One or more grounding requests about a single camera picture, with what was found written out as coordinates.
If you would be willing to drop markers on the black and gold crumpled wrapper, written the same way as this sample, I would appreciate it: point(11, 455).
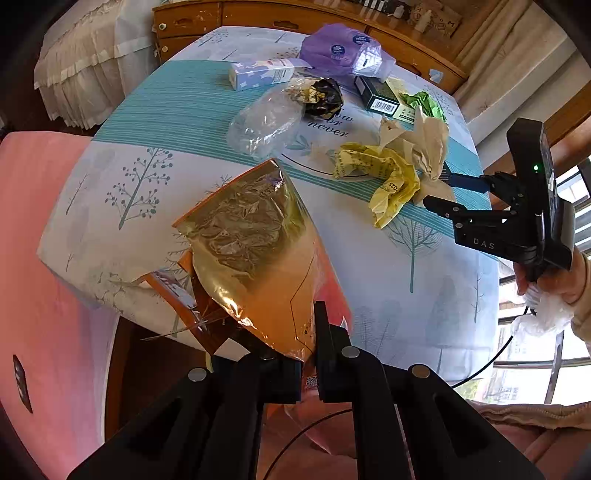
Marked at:
point(323, 99)

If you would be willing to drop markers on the small white bottle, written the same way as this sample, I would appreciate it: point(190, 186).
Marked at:
point(419, 19)

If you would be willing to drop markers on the clear plastic bag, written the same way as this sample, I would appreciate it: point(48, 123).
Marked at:
point(263, 122)

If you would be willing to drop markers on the beige paper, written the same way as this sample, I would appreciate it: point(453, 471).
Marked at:
point(427, 138)

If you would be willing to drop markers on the beige curtain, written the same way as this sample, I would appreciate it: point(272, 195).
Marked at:
point(508, 55)

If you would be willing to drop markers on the white lace cloth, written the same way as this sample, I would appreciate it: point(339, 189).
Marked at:
point(83, 60)

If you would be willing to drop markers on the tree print tablecloth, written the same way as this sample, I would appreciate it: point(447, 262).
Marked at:
point(161, 115)

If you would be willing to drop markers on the white crumpled plastic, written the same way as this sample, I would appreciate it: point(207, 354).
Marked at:
point(545, 316)

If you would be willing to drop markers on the purple plastic bag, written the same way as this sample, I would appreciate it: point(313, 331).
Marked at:
point(328, 48)

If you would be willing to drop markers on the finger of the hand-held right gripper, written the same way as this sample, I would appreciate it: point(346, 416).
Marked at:
point(445, 207)
point(466, 181)

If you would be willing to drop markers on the pink blanket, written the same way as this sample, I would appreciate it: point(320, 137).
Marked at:
point(46, 277)

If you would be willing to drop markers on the white and purple box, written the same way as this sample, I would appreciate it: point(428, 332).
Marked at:
point(263, 74)

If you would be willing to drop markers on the yellow crumpled paper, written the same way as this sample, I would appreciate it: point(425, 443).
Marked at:
point(388, 170)

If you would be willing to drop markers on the wooden window frame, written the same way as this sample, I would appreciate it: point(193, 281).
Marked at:
point(568, 134)

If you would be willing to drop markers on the person's right forearm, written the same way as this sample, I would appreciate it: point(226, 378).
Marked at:
point(582, 318)

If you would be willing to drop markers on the green crumpled paper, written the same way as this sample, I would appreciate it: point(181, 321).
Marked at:
point(427, 105)

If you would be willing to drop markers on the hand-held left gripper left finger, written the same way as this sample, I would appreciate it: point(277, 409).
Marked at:
point(277, 381)

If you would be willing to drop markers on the window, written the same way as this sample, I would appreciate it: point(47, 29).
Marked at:
point(568, 364)

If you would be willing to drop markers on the dark green box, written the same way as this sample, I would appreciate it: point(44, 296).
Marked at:
point(376, 94)

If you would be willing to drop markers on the beige cloth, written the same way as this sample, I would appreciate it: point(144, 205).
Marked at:
point(531, 413)

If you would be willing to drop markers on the gold foil snack bag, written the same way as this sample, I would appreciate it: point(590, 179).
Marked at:
point(258, 258)

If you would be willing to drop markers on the person's right hand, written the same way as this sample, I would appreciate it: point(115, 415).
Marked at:
point(558, 277)

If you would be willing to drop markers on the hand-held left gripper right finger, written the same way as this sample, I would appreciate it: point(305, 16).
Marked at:
point(323, 341)

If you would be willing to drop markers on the blue tape piece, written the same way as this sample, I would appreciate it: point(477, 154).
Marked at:
point(435, 74)

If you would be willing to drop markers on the wooden dresser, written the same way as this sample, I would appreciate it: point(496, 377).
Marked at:
point(194, 18)

